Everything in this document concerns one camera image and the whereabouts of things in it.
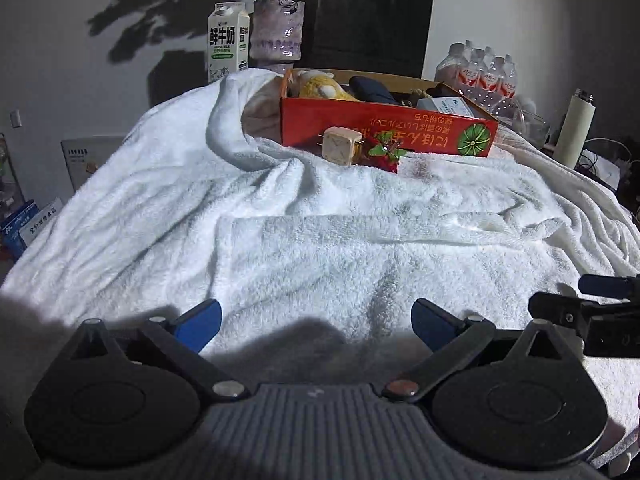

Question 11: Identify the red strawberry ornament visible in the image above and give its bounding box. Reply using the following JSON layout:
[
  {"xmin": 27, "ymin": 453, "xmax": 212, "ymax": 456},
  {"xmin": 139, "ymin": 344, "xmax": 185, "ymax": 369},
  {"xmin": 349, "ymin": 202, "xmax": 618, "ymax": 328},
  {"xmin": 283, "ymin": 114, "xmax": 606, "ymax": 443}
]
[{"xmin": 357, "ymin": 132, "xmax": 409, "ymax": 174}]

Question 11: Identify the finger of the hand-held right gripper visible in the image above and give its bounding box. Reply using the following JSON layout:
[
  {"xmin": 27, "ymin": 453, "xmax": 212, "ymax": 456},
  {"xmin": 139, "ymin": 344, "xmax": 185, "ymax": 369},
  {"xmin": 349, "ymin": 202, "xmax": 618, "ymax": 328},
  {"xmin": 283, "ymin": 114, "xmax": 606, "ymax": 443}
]
[
  {"xmin": 578, "ymin": 274, "xmax": 640, "ymax": 301},
  {"xmin": 528, "ymin": 291, "xmax": 640, "ymax": 333}
]

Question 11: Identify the red cardboard box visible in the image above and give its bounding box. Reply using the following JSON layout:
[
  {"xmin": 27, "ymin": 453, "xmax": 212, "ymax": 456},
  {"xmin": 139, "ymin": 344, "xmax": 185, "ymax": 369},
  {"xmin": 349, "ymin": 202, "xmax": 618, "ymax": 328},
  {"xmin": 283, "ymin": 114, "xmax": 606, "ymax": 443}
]
[{"xmin": 279, "ymin": 67, "xmax": 500, "ymax": 158}]

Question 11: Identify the white labelled box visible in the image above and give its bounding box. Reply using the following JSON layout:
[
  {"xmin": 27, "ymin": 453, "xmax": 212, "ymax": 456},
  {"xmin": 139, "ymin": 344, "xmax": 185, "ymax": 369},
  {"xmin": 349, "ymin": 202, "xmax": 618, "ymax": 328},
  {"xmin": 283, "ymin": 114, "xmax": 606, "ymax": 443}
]
[{"xmin": 22, "ymin": 197, "xmax": 65, "ymax": 247}]

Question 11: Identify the white plastic container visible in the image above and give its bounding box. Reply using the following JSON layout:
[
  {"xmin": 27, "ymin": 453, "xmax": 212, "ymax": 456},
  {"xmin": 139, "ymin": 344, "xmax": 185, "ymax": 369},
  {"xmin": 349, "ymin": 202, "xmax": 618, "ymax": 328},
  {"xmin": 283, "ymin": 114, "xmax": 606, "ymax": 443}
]
[{"xmin": 416, "ymin": 95, "xmax": 483, "ymax": 119}]

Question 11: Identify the black paper bag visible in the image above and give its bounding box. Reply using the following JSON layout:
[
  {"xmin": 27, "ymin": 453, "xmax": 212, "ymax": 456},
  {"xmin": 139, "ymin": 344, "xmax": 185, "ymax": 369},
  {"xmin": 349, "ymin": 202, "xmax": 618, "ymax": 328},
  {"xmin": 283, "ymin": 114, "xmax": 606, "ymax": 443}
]
[{"xmin": 302, "ymin": 0, "xmax": 435, "ymax": 80}]

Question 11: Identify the white plush toy yellow sweater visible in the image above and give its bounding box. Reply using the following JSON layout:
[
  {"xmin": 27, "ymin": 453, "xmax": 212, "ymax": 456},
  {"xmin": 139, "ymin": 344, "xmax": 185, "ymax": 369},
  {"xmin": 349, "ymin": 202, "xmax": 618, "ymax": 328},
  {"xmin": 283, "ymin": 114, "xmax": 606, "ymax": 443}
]
[{"xmin": 287, "ymin": 70, "xmax": 359, "ymax": 103}]

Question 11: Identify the white fluffy blanket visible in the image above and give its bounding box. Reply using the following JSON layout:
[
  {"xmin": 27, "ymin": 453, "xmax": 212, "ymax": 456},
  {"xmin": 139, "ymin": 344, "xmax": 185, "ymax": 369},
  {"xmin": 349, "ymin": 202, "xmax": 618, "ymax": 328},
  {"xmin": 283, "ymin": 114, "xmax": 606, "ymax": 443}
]
[{"xmin": 0, "ymin": 67, "xmax": 640, "ymax": 463}]

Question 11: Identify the beige square charger plug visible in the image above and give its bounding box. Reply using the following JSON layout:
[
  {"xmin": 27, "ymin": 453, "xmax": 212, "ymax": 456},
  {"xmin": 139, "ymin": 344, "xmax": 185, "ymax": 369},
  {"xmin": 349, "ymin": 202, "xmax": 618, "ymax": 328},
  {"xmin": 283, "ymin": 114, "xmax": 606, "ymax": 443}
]
[{"xmin": 315, "ymin": 127, "xmax": 363, "ymax": 167}]

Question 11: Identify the white cardboard box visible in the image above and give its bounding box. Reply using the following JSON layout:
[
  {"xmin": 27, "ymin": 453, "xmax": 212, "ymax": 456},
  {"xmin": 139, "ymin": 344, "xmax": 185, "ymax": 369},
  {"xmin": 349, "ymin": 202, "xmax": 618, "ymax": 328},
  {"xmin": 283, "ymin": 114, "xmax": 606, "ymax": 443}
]
[{"xmin": 61, "ymin": 135, "xmax": 126, "ymax": 192}]

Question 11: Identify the white milk carton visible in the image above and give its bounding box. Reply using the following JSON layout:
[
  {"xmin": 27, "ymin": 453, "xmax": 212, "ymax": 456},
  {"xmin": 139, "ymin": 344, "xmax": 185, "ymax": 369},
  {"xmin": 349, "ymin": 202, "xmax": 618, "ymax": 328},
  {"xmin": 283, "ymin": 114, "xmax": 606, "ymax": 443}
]
[{"xmin": 207, "ymin": 2, "xmax": 251, "ymax": 85}]

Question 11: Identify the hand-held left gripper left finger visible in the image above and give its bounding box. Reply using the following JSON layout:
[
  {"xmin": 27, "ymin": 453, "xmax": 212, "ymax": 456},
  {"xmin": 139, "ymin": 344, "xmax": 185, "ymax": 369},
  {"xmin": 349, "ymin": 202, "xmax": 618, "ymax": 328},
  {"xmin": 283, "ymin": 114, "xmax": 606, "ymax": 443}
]
[{"xmin": 67, "ymin": 298, "xmax": 252, "ymax": 402}]

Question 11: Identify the purple glass vase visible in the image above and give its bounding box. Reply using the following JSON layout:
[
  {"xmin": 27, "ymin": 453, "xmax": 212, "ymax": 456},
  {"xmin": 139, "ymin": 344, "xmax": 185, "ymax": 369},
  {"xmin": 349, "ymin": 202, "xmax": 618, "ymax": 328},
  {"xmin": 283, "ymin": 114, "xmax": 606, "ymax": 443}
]
[{"xmin": 248, "ymin": 0, "xmax": 306, "ymax": 63}]

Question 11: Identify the pack of water bottles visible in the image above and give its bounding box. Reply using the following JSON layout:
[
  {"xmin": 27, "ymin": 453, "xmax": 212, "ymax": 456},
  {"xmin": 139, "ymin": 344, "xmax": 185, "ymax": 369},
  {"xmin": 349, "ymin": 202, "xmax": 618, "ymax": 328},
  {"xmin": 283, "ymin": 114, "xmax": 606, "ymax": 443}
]
[{"xmin": 434, "ymin": 39, "xmax": 519, "ymax": 114}]

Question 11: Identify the white thermos bottle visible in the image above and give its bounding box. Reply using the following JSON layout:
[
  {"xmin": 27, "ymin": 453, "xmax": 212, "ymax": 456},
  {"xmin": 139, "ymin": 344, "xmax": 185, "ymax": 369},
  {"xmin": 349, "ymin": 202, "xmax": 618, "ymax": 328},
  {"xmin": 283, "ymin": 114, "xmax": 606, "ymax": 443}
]
[{"xmin": 554, "ymin": 88, "xmax": 596, "ymax": 169}]

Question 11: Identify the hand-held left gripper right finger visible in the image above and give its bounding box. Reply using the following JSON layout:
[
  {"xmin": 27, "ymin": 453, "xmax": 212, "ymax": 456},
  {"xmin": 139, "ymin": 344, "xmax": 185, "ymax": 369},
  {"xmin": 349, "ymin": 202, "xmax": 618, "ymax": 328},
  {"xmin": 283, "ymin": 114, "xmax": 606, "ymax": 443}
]
[{"xmin": 382, "ymin": 298, "xmax": 567, "ymax": 403}]

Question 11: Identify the blue packet box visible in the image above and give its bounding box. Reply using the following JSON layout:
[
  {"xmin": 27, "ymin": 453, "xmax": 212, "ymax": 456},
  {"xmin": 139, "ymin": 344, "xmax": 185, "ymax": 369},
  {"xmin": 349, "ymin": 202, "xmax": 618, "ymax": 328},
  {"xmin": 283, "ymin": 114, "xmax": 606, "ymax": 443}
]
[{"xmin": 0, "ymin": 199, "xmax": 41, "ymax": 261}]

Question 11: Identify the white paper packet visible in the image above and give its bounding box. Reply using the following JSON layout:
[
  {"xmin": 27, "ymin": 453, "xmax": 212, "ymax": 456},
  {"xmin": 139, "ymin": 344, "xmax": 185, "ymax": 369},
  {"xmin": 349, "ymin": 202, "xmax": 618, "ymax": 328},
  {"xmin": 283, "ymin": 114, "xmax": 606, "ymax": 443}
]
[{"xmin": 597, "ymin": 157, "xmax": 628, "ymax": 186}]

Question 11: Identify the white charging cable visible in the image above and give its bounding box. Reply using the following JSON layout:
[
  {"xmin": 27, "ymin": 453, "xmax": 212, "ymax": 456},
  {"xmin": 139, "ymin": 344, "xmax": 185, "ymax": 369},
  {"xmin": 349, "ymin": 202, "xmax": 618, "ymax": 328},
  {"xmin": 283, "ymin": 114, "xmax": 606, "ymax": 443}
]
[{"xmin": 575, "ymin": 137, "xmax": 633, "ymax": 173}]

